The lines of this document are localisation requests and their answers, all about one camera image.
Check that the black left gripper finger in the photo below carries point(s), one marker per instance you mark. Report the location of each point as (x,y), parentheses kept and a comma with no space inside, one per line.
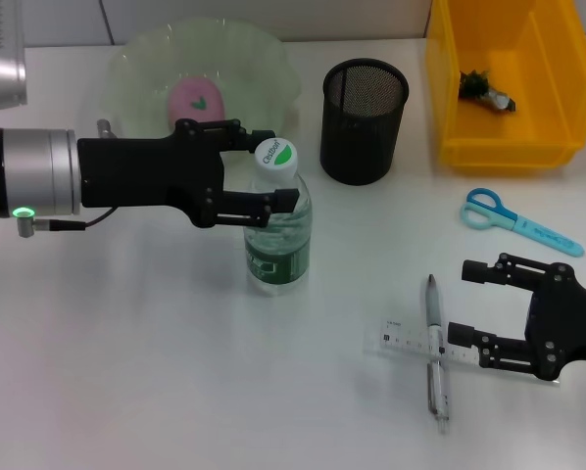
(234,134)
(285,201)

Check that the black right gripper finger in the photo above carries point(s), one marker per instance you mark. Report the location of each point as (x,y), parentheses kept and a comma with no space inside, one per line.
(462,335)
(476,271)

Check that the grey white pen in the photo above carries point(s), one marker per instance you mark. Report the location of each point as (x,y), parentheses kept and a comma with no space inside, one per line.
(435,313)

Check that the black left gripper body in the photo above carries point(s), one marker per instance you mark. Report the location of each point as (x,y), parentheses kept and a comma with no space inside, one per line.
(146,171)

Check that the pink toy peach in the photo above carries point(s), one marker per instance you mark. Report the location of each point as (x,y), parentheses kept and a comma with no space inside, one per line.
(185,105)

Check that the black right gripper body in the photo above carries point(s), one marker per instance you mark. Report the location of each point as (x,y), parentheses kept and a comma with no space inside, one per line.
(567,323)

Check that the clear green-label water bottle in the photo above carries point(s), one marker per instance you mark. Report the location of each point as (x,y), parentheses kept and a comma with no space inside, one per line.
(278,254)

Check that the translucent green fruit bowl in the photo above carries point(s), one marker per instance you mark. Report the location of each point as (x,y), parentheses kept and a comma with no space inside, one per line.
(254,63)

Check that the yellow plastic bin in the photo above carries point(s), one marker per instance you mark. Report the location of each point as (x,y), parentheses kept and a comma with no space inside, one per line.
(513,144)

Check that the blue scissors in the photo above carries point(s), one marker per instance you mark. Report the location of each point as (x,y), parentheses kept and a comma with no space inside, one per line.
(533,229)

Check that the black mesh pen holder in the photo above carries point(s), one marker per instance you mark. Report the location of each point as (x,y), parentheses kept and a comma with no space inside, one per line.
(361,142)

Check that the green plastic wrapper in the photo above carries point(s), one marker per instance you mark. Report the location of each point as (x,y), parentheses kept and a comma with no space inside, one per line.
(476,85)

